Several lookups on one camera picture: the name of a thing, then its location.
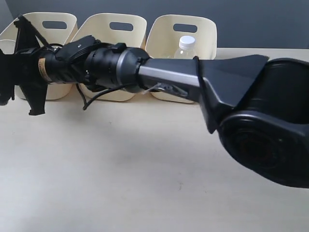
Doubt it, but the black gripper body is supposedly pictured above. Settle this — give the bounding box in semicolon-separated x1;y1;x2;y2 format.
38;35;97;84

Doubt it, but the clear plastic bottle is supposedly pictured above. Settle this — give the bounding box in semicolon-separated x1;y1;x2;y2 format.
173;35;197;59

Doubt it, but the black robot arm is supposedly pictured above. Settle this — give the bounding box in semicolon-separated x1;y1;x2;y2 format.
0;16;309;189

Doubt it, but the left cream plastic bin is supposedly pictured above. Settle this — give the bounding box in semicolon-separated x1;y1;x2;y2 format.
0;12;78;100

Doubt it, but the cream plastic bin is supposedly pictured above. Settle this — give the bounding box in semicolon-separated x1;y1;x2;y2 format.
0;12;78;100
72;13;149;104
145;14;217;104

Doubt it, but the middle cream plastic bin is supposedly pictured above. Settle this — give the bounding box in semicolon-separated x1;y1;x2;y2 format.
72;13;149;104

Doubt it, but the right cream plastic bin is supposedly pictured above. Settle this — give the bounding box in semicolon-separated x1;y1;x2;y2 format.
145;14;217;104

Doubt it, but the black cable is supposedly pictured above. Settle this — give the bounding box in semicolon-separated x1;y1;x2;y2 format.
76;83;126;111

